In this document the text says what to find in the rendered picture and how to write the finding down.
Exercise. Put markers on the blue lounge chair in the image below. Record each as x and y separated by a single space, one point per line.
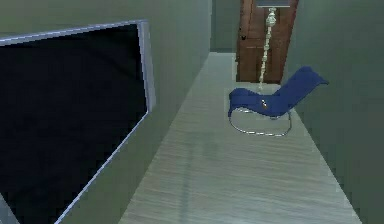
276 98

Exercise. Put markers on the brown wooden room door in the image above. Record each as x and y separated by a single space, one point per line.
251 43

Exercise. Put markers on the white floor lamp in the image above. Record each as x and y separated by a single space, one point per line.
268 40

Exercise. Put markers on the black television set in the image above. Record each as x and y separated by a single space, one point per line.
66 116

